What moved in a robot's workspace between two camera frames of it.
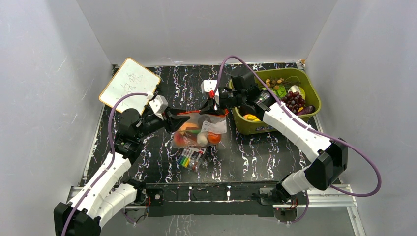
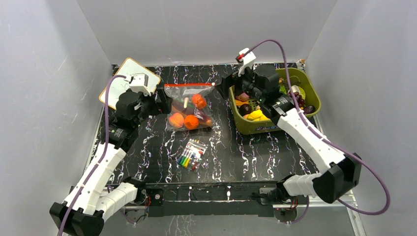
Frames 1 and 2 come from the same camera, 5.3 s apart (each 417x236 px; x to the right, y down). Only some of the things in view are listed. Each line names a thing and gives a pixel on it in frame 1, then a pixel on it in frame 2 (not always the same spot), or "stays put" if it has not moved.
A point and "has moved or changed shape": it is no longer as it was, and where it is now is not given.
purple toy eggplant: (307, 109) stays put
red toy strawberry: (179, 139) to (199, 101)
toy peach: (190, 126) has moved or changed shape
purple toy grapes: (293, 101) stays put
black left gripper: (172, 119) to (163, 106)
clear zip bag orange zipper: (200, 130) to (190, 108)
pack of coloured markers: (191, 158) stays put
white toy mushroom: (202, 137) to (186, 100)
